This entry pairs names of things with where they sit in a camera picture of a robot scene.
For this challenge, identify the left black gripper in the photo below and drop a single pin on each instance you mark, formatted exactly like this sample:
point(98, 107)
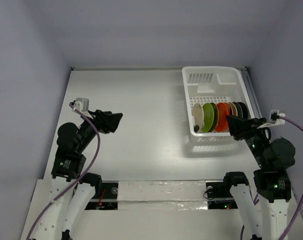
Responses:
point(107, 122)

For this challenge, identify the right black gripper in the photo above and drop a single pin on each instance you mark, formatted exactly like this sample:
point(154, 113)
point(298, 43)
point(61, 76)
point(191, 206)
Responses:
point(245, 129)

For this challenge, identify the beige patterned plate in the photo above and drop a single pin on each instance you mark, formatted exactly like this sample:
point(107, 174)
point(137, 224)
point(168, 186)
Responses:
point(233, 109)

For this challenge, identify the orange plate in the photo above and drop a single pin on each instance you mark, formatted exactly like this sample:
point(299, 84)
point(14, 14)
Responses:
point(223, 110)

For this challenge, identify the black plate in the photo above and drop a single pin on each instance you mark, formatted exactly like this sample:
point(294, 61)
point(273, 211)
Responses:
point(244, 109)

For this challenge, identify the lime green plate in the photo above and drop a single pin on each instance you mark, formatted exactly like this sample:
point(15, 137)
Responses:
point(208, 117)

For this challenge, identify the cream plate with dark spot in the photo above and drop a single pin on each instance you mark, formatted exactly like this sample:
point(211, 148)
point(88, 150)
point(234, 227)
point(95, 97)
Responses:
point(197, 113)

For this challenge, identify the blue patterned plate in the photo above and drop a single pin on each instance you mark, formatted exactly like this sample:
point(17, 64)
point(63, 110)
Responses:
point(238, 109)

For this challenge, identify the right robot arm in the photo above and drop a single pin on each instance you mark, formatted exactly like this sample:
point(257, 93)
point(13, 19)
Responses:
point(271, 179)

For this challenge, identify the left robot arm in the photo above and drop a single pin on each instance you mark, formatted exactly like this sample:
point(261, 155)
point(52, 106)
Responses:
point(72, 186)

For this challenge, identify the white plastic dish rack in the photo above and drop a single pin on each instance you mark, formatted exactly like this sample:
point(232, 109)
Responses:
point(213, 84)

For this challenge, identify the white foam strip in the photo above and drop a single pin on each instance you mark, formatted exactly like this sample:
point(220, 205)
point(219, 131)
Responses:
point(161, 195)

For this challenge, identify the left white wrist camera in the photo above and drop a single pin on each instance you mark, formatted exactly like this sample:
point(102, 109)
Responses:
point(82, 105)

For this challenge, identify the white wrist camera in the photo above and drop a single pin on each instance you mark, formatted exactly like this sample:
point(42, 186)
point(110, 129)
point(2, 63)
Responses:
point(274, 119)
point(82, 105)

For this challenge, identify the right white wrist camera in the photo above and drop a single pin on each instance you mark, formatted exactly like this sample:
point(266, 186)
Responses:
point(274, 119)

